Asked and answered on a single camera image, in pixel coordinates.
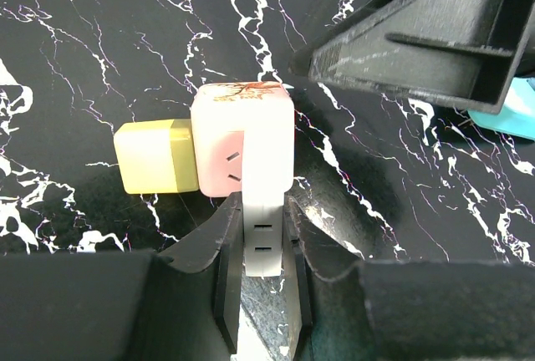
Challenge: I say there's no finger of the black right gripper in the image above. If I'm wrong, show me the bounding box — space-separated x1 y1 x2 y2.
289 0 534 114

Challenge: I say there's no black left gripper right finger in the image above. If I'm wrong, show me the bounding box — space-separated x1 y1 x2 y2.
283 197 534 360

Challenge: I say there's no yellow plug adapter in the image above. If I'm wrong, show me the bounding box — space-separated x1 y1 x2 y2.
114 119 199 195

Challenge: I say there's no teal triangular power strip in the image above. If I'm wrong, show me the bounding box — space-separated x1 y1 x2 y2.
468 78 535 140

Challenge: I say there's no white cube socket adapter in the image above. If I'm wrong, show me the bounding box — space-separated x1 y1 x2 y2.
243 196 284 277

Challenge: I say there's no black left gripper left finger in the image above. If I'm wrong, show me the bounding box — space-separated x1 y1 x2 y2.
1 193 243 360

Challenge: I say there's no white pink socket adapter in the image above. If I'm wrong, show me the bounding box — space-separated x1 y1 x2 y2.
190 80 296 199

